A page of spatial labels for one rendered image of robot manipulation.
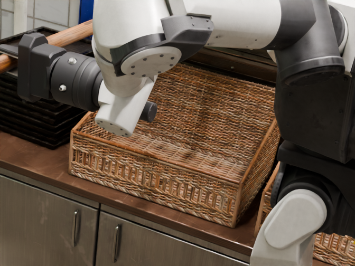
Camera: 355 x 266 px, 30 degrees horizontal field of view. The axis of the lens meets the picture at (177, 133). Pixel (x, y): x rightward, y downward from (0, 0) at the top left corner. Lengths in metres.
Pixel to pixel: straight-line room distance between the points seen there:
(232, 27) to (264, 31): 0.06
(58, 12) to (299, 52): 1.67
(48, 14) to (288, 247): 1.53
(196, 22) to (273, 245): 0.62
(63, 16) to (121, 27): 1.72
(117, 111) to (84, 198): 1.01
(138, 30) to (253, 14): 0.17
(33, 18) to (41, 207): 0.80
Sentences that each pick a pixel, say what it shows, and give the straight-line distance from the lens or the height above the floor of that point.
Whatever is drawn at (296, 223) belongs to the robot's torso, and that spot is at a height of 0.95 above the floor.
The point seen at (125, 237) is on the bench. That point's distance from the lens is 2.03.
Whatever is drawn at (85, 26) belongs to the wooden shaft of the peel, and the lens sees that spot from 1.39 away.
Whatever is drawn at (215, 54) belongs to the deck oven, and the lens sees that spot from 2.28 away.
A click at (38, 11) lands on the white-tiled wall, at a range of 2.59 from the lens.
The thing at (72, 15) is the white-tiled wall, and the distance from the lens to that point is 2.51.
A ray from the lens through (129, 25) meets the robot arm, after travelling 0.81.
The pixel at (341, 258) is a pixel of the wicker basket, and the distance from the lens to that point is 1.86.
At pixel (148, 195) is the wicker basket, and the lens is 1.99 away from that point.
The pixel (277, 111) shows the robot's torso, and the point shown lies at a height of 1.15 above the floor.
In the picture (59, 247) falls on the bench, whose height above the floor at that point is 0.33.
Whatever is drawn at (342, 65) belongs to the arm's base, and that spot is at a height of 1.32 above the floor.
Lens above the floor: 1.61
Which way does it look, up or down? 25 degrees down
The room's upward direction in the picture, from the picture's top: 8 degrees clockwise
